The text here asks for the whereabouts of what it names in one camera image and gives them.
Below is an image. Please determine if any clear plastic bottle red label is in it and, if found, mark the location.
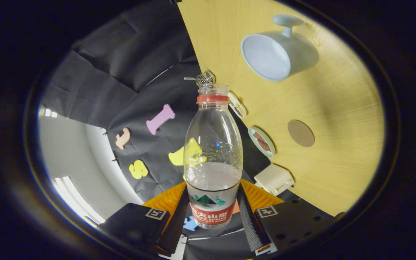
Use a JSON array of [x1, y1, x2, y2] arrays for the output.
[[183, 83, 244, 230]]

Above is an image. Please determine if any wooden table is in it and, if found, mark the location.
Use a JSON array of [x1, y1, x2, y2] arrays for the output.
[[177, 0, 385, 217]]

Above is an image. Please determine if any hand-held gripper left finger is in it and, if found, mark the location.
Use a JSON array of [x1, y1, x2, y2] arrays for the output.
[[98, 181, 190, 256]]

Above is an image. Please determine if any light blue cup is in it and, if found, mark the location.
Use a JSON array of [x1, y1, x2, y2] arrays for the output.
[[240, 14, 319, 82]]

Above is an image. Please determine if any double ceiling light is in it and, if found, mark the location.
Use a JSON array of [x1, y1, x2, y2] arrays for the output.
[[38, 107, 59, 119]]

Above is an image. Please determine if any white toaster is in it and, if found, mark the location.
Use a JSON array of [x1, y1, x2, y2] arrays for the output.
[[253, 163, 295, 196]]

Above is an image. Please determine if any small white dish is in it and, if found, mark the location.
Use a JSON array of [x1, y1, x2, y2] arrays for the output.
[[228, 91, 247, 118]]

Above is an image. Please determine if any round brown coaster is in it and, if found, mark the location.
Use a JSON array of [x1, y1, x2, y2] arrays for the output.
[[287, 119, 316, 148]]

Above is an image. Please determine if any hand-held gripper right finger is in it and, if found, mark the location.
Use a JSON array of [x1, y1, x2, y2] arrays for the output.
[[236, 179, 346, 257]]

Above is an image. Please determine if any pale green plate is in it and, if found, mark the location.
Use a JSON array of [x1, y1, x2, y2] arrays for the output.
[[248, 126, 276, 158]]

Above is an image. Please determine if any long ceiling light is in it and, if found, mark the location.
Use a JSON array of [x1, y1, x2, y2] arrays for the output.
[[52, 176, 105, 224]]

